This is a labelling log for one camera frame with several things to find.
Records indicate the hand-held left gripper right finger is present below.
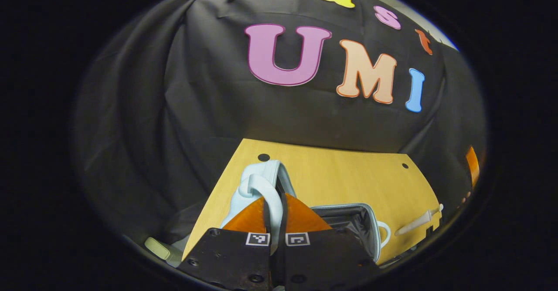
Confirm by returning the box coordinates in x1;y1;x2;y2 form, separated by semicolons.
278;192;383;291

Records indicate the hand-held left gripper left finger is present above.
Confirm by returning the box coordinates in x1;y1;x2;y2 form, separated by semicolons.
178;196;276;291

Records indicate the light blue suitcase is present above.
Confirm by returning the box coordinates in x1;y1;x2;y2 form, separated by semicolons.
219;159;391;266

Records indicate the white pump bottle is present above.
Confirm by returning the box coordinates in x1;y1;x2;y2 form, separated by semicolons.
394;203;445;238

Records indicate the pale green object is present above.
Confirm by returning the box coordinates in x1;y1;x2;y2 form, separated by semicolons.
144;237;171;261

